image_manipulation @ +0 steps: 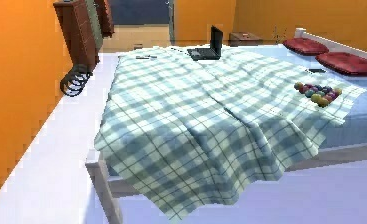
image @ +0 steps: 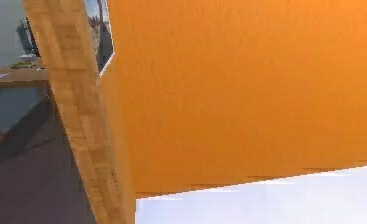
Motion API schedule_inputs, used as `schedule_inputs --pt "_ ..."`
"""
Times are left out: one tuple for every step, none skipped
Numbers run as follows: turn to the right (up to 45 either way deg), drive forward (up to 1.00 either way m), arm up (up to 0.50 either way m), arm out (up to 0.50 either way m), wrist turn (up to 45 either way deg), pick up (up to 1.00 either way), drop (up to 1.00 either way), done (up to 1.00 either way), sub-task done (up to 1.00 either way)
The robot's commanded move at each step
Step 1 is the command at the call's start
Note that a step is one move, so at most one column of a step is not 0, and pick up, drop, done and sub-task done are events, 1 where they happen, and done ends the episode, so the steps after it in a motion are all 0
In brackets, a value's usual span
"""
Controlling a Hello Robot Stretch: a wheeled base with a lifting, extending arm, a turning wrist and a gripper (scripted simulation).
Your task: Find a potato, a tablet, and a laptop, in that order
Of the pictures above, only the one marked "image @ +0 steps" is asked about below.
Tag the window with white frame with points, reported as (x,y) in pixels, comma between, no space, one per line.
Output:
(102,33)

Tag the green plate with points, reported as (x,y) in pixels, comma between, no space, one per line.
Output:
(21,65)

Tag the brown wooden table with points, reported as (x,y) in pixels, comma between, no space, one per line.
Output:
(21,78)

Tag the white bowl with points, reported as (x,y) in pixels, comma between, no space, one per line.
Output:
(27,57)

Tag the grey blue vase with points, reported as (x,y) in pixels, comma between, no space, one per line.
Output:
(26,38)

